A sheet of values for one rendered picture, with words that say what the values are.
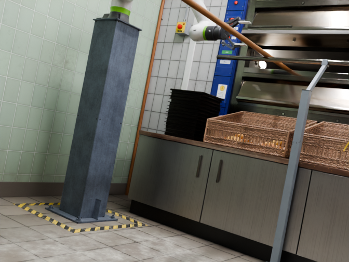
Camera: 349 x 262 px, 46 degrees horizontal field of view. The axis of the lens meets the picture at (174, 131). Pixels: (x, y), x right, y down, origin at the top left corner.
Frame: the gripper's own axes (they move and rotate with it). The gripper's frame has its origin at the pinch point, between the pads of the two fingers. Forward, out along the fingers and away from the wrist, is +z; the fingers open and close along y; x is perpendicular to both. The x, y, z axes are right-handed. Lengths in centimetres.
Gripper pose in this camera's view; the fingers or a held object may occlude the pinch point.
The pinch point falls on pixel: (246, 33)
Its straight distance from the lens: 252.3
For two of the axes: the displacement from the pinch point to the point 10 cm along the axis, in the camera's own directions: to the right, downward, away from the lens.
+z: 8.0, 1.5, -5.8
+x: -5.7, -1.1, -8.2
